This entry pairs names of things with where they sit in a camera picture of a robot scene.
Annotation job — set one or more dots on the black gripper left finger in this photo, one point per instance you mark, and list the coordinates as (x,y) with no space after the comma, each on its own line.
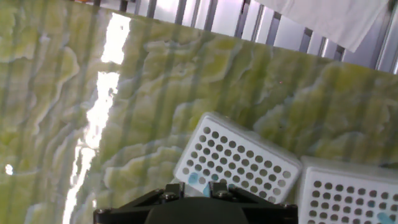
(124,213)

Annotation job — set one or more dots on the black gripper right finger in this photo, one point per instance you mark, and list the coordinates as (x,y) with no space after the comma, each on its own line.
(270,213)

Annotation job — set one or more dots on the white paper sheet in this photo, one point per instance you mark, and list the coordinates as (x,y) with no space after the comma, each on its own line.
(326,18)

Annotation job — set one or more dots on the white pipette tip rack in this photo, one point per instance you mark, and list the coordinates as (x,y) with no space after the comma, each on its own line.
(242,149)
(342,199)

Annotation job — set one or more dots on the green marble pattern mat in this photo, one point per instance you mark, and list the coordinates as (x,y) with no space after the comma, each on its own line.
(62,109)

